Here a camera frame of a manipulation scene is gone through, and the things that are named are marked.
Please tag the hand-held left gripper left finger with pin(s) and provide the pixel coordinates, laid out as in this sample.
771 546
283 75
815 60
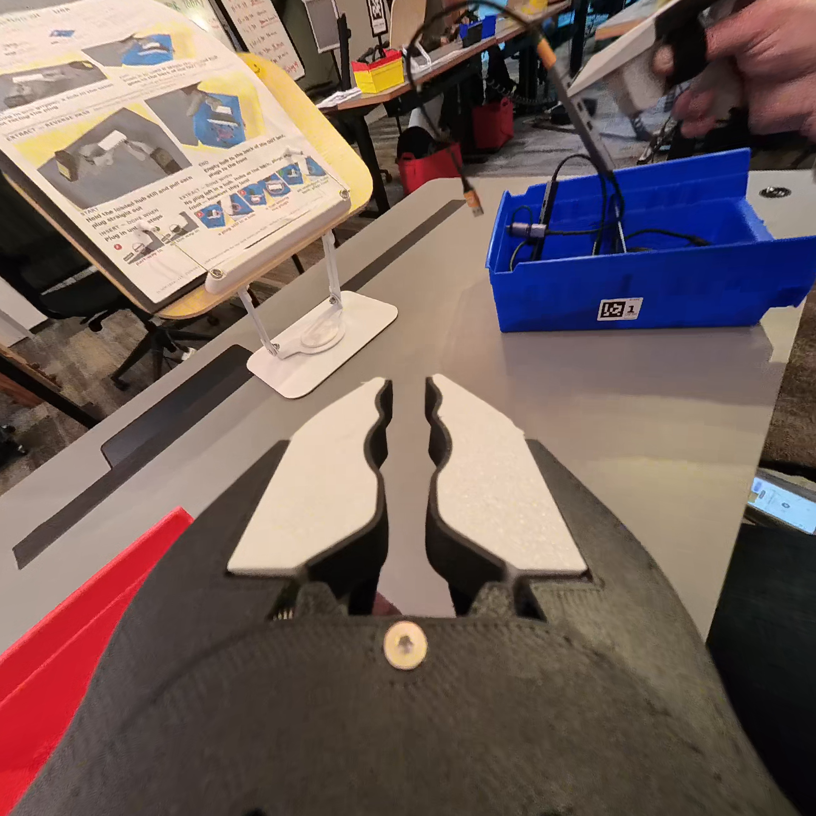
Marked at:
319 491

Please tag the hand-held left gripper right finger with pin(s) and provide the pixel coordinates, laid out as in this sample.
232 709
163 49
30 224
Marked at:
503 497

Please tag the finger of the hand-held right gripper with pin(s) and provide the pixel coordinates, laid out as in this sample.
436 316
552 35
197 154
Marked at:
612 54

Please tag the grey usb hub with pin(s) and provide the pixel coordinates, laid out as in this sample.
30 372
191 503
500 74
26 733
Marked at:
548 210
580 121

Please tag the blue plastic bin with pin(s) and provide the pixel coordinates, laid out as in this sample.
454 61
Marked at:
637 280

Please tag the red plastic bin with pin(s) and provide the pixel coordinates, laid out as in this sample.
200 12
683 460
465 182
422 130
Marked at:
64 637

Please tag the person's right hand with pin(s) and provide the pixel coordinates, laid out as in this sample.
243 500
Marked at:
778 57

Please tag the red fabric bag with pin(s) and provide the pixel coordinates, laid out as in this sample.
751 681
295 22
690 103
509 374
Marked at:
427 167
492 124

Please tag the white document stand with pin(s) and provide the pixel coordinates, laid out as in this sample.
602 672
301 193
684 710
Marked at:
357 319

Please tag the red and yellow bin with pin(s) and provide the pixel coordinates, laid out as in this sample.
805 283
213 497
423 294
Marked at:
379 75

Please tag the smartphone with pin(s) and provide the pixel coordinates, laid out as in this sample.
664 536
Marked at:
784 503

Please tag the framed sign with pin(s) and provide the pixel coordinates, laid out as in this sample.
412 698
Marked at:
322 22

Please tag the small whiteboard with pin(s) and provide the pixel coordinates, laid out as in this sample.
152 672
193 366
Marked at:
264 35

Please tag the printed instruction sheet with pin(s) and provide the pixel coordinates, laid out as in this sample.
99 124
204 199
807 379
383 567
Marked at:
159 159

